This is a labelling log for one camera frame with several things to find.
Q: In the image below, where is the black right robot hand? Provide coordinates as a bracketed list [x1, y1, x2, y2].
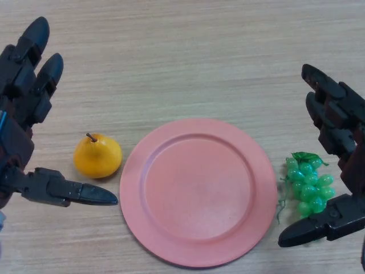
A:
[278, 63, 365, 248]

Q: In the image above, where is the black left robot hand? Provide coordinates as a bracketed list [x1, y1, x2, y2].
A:
[0, 16, 119, 211]

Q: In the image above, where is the yellow pear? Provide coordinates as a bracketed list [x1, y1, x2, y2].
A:
[73, 132, 124, 179]

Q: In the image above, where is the pink round plate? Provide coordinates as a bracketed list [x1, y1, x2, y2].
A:
[119, 118, 278, 268]

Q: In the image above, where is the green grape bunch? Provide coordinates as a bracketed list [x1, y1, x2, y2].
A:
[275, 151, 336, 226]

